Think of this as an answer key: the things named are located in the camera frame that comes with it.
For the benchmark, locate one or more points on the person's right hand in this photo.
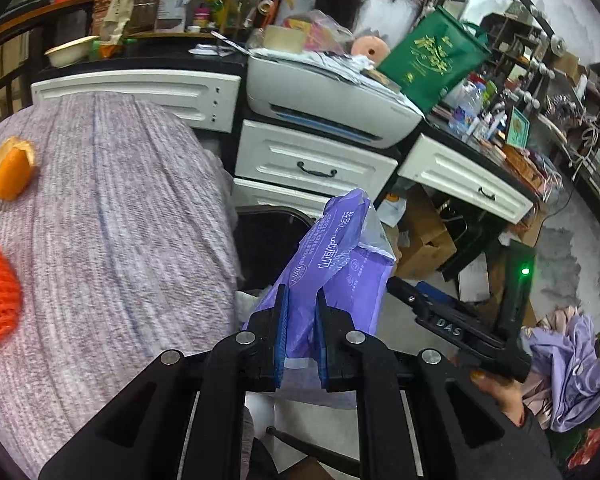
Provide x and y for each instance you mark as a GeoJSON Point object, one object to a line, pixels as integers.
{"type": "Point", "coordinates": [502, 397]}

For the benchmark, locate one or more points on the red patterned cloth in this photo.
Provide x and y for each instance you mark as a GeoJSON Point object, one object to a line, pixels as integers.
{"type": "Point", "coordinates": [590, 445]}

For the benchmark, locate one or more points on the person's right forearm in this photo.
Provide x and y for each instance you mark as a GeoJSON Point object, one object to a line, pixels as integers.
{"type": "Point", "coordinates": [542, 450]}

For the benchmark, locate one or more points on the stack of papers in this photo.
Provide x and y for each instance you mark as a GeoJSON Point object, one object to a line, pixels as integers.
{"type": "Point", "coordinates": [330, 62]}

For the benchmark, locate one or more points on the grey foil packet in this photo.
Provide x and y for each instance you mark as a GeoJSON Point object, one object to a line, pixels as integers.
{"type": "Point", "coordinates": [177, 2]}

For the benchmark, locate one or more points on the clear water bottle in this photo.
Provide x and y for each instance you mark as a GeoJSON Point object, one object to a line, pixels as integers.
{"type": "Point", "coordinates": [467, 105]}

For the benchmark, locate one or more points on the green tote bag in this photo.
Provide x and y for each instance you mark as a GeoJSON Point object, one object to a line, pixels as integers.
{"type": "Point", "coordinates": [430, 60]}

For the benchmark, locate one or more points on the dark wooden railing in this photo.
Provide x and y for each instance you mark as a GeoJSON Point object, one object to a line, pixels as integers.
{"type": "Point", "coordinates": [10, 35]}

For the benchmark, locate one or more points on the cream bowl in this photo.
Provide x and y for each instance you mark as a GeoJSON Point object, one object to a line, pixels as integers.
{"type": "Point", "coordinates": [72, 52]}

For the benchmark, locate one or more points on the purple plastic packet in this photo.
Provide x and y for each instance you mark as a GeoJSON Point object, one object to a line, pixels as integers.
{"type": "Point", "coordinates": [325, 260]}

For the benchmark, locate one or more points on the small green framed picture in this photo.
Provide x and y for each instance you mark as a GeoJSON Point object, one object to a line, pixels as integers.
{"type": "Point", "coordinates": [517, 127]}

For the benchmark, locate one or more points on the clear bag of packets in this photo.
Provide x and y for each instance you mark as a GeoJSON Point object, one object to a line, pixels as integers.
{"type": "Point", "coordinates": [315, 30]}

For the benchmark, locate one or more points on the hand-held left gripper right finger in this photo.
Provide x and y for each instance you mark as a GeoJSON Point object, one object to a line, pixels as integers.
{"type": "Point", "coordinates": [322, 340]}

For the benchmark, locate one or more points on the orange peel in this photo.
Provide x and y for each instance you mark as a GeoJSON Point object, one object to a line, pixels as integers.
{"type": "Point", "coordinates": [12, 170]}

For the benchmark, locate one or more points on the lilac cloth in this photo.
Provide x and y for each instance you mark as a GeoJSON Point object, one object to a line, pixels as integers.
{"type": "Point", "coordinates": [575, 375]}

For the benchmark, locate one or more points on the black trash bin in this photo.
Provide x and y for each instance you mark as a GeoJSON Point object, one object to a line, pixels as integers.
{"type": "Point", "coordinates": [265, 250]}

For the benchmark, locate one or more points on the green plastic bottle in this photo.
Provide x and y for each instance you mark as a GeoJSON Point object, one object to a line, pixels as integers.
{"type": "Point", "coordinates": [97, 49]}

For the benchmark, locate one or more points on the beige printed paper bag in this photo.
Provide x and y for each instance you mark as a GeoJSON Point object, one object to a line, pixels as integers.
{"type": "Point", "coordinates": [115, 5]}

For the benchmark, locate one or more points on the white printer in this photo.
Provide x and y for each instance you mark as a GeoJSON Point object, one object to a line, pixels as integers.
{"type": "Point", "coordinates": [305, 90]}

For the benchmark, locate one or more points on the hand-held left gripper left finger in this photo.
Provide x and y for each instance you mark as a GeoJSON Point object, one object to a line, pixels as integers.
{"type": "Point", "coordinates": [280, 340]}

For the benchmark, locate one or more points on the open cardboard box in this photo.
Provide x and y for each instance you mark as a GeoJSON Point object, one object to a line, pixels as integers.
{"type": "Point", "coordinates": [425, 240]}

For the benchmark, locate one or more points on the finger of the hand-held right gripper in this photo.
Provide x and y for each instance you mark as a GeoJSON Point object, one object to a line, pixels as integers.
{"type": "Point", "coordinates": [437, 296]}
{"type": "Point", "coordinates": [402, 291]}

